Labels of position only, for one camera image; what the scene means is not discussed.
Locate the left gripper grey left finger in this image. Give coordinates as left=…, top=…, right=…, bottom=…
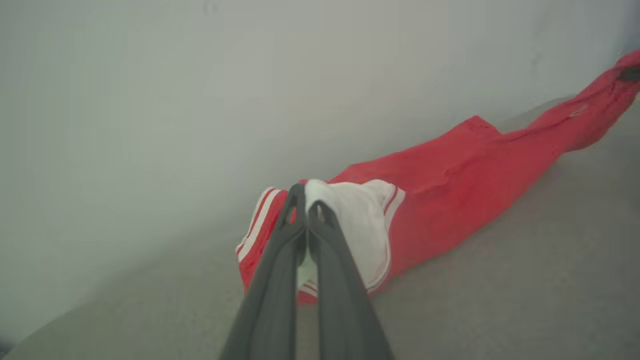
left=220, top=183, right=307, bottom=360

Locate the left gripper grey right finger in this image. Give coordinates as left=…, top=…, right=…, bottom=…
left=307, top=199, right=395, bottom=360

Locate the red garment with white stripes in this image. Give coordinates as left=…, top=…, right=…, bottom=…
left=235, top=48, right=640, bottom=306

